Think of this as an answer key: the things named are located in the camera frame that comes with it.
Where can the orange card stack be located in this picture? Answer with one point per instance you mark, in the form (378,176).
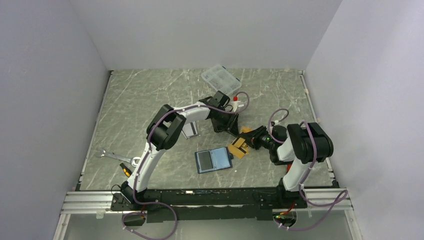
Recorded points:
(242,143)

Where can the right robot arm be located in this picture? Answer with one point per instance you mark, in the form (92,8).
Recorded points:
(299,145)

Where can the black base frame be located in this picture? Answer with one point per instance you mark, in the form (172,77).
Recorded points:
(167,213)

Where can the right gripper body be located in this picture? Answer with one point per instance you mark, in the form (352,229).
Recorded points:
(263,139)

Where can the silver card stack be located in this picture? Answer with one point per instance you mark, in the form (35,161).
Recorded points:
(190,130)

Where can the aluminium rail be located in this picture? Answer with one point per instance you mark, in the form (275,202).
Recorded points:
(82,205)

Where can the blue leather card holder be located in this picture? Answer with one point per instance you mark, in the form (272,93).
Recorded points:
(221,159)

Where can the clear plastic organizer box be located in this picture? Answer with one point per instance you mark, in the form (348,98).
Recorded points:
(221,80)

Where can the silver wrench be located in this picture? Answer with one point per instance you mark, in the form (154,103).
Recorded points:
(133,161)

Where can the yellow black screwdriver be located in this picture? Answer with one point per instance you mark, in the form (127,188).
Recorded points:
(125,169)

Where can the loose orange card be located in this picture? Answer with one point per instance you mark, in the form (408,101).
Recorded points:
(237,152)

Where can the orange credit card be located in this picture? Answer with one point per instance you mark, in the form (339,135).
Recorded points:
(245,129)

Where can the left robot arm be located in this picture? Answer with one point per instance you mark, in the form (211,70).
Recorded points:
(163,133)

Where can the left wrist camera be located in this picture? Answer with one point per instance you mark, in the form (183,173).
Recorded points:
(238,105)

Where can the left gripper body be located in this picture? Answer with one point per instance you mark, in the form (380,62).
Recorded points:
(227,120)

